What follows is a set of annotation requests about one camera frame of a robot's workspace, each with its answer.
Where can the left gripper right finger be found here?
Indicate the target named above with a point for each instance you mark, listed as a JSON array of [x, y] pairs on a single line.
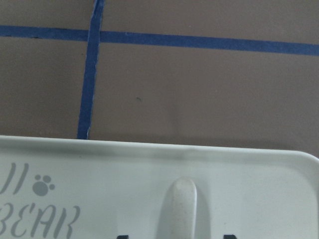
[[230, 236]]

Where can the white bear tray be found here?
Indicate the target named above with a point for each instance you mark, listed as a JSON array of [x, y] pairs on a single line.
[[81, 189]]

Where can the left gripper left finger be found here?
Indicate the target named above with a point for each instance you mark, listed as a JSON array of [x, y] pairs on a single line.
[[123, 237]]

